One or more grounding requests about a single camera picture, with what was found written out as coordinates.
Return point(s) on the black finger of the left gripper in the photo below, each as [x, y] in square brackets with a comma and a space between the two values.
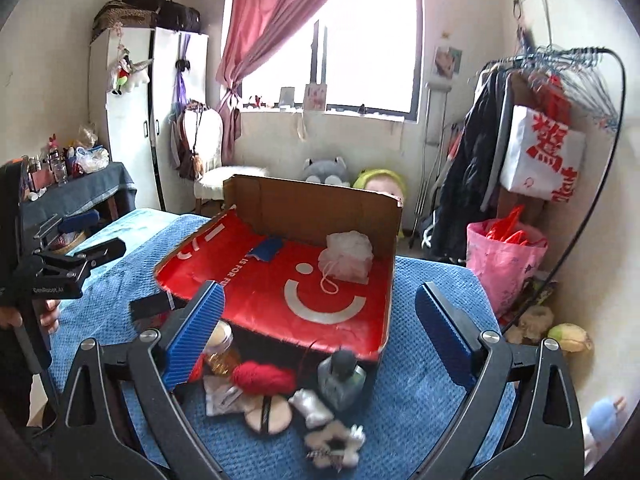
[91, 257]

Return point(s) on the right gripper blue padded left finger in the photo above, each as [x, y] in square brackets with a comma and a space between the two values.
[94, 434]

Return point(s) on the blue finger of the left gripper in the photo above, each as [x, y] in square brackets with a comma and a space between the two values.
[57, 225]

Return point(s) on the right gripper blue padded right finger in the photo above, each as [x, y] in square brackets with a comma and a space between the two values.
[542, 438]

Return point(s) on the white fluffy hair scrunchie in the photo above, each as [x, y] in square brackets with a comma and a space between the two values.
[335, 446]

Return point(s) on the beige round powder puff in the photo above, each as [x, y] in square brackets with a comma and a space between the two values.
[269, 415]

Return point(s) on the white small plush toy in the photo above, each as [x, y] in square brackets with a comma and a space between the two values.
[309, 405]

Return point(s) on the person's left hand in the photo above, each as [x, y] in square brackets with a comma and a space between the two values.
[11, 318]

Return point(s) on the dark side table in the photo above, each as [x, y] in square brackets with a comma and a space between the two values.
[110, 191]

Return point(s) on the dark patterned small box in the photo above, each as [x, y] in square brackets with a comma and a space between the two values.
[154, 308]

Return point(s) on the light blue plush toy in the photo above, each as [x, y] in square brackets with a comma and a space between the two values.
[600, 427]

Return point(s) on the yellow green plush toy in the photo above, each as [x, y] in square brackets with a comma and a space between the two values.
[571, 338]

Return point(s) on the brown fuzzy boots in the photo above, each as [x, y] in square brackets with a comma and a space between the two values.
[531, 326]

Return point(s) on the white paper packet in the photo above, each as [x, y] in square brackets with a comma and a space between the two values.
[222, 397]

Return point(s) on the white chair with bags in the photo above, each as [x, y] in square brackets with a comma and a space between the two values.
[196, 152]

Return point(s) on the glass jar with lid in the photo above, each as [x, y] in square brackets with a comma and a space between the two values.
[220, 354]

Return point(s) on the red lined cardboard box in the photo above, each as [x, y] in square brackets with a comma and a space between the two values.
[282, 299]

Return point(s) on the blue cloth piece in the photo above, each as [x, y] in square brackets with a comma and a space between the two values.
[266, 250]

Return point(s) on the pink plastic bag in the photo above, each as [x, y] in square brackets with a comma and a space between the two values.
[503, 253]

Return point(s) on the blue knitted table cover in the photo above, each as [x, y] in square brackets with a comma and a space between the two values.
[409, 405]

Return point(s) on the doll hanging on wardrobe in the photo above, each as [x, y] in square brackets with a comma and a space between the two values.
[124, 75]

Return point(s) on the white wardrobe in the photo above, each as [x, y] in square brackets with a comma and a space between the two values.
[135, 127]

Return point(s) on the red knitted pouch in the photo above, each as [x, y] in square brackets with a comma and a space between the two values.
[263, 379]

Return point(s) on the clear bottle black cap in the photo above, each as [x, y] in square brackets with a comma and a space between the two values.
[341, 379]

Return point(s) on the black jacket on rack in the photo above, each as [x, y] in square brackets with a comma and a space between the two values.
[467, 179]

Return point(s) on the grey plush toy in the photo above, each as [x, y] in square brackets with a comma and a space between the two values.
[326, 171]

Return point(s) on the white mesh bath pouf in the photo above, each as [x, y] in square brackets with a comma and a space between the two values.
[348, 257]

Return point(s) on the black bags on wardrobe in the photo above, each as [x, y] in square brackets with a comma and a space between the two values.
[165, 14]

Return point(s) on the white red shopping bag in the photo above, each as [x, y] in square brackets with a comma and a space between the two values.
[543, 157]

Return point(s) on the yellow hooded doll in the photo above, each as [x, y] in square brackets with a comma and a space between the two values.
[384, 181]

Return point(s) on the pink curtain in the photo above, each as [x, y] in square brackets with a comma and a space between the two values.
[257, 29]

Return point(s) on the metal crutch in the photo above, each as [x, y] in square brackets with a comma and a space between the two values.
[436, 99]

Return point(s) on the black clothes rack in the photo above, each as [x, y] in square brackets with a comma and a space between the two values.
[578, 70]

